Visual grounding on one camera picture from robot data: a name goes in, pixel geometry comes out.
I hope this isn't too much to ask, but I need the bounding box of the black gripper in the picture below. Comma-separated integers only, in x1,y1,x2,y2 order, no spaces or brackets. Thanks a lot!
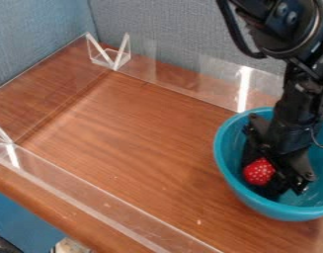
242,113,315,199

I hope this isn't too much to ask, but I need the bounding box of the red strawberry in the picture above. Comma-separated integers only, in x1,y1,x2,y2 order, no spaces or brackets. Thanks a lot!
243,157,275,186

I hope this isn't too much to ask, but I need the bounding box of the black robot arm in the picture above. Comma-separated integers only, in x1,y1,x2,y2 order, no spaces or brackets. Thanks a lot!
218,0,323,199

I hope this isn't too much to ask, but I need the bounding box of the blue plastic bowl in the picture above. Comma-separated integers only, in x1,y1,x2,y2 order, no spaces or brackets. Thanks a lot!
212,107,323,221

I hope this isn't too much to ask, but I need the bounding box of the clear acrylic back barrier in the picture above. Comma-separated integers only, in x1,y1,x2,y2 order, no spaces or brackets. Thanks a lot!
85,34,282,113

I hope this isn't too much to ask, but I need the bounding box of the clear acrylic barrier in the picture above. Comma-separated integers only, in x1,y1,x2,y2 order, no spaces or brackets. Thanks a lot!
85,34,282,113
0,127,222,253

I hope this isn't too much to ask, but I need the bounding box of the clear acrylic front barrier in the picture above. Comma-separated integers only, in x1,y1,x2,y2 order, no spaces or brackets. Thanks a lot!
0,127,222,253

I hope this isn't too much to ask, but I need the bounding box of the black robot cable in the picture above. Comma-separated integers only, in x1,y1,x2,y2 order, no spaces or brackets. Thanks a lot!
215,0,268,60

